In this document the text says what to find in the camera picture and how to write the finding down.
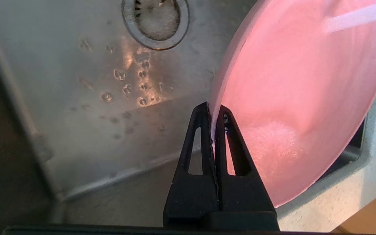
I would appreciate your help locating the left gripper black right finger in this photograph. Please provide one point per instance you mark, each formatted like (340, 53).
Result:
(243, 195)

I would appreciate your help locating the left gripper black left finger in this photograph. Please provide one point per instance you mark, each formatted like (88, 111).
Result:
(188, 195)

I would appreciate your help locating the pink plastic plate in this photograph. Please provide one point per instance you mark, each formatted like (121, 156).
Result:
(305, 98)

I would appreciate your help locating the stainless steel sink basin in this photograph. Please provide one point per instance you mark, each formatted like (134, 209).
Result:
(77, 114)

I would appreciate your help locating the running water stream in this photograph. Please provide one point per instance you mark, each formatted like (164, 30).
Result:
(357, 16)

